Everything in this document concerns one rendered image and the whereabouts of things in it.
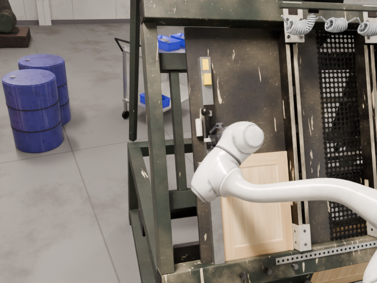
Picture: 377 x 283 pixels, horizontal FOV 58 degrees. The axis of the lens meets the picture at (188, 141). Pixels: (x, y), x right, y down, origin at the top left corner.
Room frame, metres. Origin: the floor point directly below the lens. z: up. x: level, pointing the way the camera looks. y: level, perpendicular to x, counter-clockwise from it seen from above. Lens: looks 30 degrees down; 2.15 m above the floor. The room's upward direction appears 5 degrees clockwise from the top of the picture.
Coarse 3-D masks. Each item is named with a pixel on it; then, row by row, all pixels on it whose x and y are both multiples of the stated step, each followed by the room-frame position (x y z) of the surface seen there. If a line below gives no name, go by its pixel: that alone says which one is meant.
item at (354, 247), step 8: (376, 240) 1.31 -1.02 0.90; (336, 248) 1.23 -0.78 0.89; (344, 248) 1.24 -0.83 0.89; (352, 248) 1.26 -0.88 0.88; (360, 248) 1.27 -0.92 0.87; (288, 256) 1.15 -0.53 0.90; (296, 256) 1.16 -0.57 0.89; (304, 256) 1.17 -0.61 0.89; (312, 256) 1.18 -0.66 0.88; (320, 256) 1.19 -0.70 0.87
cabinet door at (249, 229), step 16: (256, 160) 1.38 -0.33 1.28; (272, 160) 1.40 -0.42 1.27; (256, 176) 1.34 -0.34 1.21; (272, 176) 1.36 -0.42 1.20; (224, 208) 1.22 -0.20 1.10; (240, 208) 1.24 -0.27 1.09; (256, 208) 1.26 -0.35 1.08; (272, 208) 1.28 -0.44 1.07; (288, 208) 1.30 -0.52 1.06; (224, 224) 1.18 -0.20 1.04; (240, 224) 1.20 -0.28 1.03; (256, 224) 1.22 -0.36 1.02; (272, 224) 1.24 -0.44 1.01; (288, 224) 1.26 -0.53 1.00; (224, 240) 1.14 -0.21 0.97; (240, 240) 1.16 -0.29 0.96; (256, 240) 1.18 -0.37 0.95; (272, 240) 1.20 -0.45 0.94; (288, 240) 1.22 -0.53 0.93; (224, 256) 1.11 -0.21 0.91; (240, 256) 1.12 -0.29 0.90
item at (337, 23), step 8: (288, 8) 1.54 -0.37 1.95; (296, 8) 1.55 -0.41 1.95; (304, 8) 1.56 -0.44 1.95; (312, 8) 1.57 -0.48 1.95; (320, 8) 1.58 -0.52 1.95; (328, 8) 1.59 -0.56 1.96; (336, 8) 1.60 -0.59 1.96; (344, 8) 1.61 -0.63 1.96; (352, 8) 1.63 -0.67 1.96; (360, 8) 1.64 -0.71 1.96; (368, 8) 1.65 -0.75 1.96; (376, 8) 1.67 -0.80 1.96; (320, 16) 1.62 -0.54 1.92; (288, 24) 1.57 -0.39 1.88; (296, 24) 1.56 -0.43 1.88; (304, 24) 1.57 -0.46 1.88; (328, 24) 1.63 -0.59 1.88; (336, 24) 1.61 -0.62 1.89; (344, 24) 1.63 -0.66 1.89; (360, 24) 1.69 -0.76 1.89; (368, 24) 1.68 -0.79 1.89; (376, 24) 1.70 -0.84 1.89; (288, 32) 1.56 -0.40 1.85; (296, 32) 1.57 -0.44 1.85; (304, 32) 1.57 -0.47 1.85; (336, 32) 1.65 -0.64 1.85; (360, 32) 1.69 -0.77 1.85; (368, 32) 1.68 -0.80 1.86; (376, 32) 1.70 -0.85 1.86
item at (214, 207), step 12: (204, 72) 1.50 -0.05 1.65; (204, 96) 1.44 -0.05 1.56; (204, 120) 1.39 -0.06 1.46; (204, 132) 1.37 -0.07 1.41; (204, 144) 1.35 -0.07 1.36; (216, 204) 1.20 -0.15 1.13; (216, 216) 1.18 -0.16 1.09; (216, 228) 1.15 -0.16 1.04; (216, 240) 1.12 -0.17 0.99; (216, 252) 1.09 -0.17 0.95
